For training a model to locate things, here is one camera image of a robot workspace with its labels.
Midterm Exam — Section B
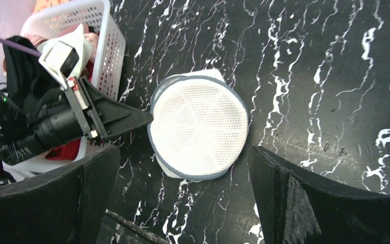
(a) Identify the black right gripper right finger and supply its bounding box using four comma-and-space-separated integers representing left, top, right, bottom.
248, 146, 390, 243

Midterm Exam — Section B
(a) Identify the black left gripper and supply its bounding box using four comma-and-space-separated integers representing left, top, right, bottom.
33, 77, 153, 147

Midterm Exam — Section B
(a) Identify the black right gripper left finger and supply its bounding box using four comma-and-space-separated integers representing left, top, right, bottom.
0, 145, 120, 243

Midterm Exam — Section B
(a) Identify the white cylindrical mesh laundry bag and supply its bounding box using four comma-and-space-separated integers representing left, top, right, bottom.
147, 69, 250, 182

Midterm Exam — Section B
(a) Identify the black bra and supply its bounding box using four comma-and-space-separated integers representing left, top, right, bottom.
3, 45, 62, 114

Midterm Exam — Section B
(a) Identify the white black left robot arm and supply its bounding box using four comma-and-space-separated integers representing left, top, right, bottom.
0, 77, 153, 165

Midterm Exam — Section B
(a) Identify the white plastic laundry basket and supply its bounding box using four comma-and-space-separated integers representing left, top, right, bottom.
3, 0, 126, 181

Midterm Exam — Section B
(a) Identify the pink bra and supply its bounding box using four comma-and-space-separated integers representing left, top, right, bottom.
3, 23, 100, 73

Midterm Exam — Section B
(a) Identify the peach floral mesh laundry bag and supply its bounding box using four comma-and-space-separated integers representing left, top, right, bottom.
33, 0, 71, 14

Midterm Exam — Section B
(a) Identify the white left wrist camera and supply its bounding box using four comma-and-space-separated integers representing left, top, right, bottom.
39, 41, 80, 90

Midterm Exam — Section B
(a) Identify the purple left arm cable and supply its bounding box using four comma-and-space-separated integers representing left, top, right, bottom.
0, 31, 43, 58

